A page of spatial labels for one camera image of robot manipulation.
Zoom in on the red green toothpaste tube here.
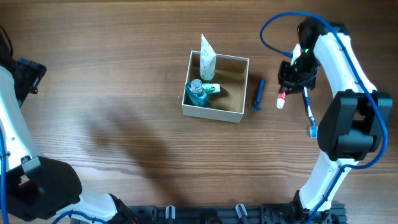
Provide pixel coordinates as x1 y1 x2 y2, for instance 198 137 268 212
276 91 286 110

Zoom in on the blue disposable razor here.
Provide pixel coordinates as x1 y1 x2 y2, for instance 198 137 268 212
249 78 265 110

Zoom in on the blue white toothbrush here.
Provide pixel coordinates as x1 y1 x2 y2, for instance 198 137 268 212
303 87 318 138

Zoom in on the green white soap packet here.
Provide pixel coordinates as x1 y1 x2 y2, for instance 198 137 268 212
202 83 221 94

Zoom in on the white leaf-print lotion tube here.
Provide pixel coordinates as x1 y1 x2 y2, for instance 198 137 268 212
200 34 216 81

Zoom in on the teal mouthwash bottle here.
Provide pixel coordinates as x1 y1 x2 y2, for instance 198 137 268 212
185 79 209 108

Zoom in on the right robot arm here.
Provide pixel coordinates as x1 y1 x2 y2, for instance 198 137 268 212
277 16 392 223

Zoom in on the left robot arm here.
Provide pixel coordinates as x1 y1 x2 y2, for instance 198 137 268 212
1 29 138 223

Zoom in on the white square cardboard box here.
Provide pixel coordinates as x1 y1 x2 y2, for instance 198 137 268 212
182 54 249 123

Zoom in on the left blue cable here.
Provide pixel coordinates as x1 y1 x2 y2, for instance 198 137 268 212
0 127 109 224

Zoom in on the blue cable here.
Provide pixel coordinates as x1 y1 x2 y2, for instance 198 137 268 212
259 11 389 224
0 127 109 224

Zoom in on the right blue cable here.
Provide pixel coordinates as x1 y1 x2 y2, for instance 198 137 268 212
259 11 389 224

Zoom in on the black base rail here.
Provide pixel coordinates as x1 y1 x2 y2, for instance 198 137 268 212
118 203 348 224

